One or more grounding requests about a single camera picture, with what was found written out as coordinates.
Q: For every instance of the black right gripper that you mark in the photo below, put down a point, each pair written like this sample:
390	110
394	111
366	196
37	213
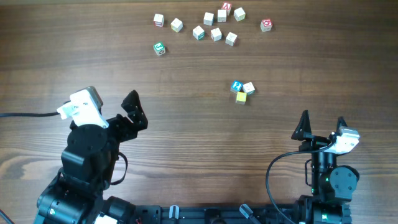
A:
306	130

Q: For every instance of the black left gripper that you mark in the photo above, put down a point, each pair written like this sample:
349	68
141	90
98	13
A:
125	124

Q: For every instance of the yellow K block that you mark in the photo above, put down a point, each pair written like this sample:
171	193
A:
241	98

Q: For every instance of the blue number 2 block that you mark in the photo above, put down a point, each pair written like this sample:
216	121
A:
236	86

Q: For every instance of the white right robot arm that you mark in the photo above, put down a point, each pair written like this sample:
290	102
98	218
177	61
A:
332	185

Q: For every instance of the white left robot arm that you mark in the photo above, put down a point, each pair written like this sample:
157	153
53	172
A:
76	193

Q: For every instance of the green J soccer ball block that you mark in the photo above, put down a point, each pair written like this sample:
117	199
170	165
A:
159	48

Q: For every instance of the red letter block far left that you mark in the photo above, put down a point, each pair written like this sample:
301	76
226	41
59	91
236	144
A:
159	20

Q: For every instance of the green edged Z block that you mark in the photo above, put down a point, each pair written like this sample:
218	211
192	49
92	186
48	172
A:
198	33

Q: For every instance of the red edged I block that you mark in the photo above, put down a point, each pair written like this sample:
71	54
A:
216	34

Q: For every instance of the white block red side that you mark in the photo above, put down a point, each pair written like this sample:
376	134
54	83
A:
208	19

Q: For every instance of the red O block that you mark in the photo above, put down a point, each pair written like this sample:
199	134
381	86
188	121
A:
266	25

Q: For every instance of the blue edged Y block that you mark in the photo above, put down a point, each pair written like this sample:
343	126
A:
231	39

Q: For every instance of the white block green side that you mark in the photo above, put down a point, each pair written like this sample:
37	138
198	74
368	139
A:
221	15

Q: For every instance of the red A block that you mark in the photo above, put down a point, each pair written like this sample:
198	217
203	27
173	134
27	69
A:
227	6

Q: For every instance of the yellow S block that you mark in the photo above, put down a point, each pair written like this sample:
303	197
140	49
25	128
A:
239	14

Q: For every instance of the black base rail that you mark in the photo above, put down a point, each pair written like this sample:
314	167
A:
268	214

